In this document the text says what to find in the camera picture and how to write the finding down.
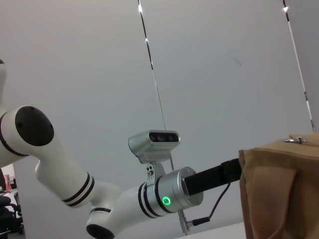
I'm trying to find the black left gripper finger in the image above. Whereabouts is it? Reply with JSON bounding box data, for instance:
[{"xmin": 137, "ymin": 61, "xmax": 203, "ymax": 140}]
[{"xmin": 220, "ymin": 158, "xmax": 242, "ymax": 185}]

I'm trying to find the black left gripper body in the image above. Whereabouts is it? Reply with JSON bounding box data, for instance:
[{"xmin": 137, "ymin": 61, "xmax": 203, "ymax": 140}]
[{"xmin": 183, "ymin": 161, "xmax": 225, "ymax": 197}]

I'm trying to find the khaki canvas food bag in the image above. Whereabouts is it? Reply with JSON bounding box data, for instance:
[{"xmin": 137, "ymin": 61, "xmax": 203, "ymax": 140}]
[{"xmin": 238, "ymin": 132, "xmax": 319, "ymax": 239}]

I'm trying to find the silver metal zipper pull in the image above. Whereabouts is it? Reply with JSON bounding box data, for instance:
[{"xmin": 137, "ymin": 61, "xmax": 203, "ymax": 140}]
[{"xmin": 283, "ymin": 136, "xmax": 309, "ymax": 145}]

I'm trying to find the black office chair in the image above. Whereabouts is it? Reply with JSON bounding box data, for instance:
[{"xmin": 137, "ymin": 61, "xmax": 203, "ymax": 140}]
[{"xmin": 0, "ymin": 191, "xmax": 25, "ymax": 235}]

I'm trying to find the left gripper cable with plugs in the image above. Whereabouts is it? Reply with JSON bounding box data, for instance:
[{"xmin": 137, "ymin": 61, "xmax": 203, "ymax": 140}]
[{"xmin": 178, "ymin": 183, "xmax": 232, "ymax": 236}]

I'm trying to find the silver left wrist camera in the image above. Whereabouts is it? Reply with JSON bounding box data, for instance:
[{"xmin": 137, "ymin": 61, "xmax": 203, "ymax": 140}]
[{"xmin": 128, "ymin": 129, "xmax": 180, "ymax": 186}]

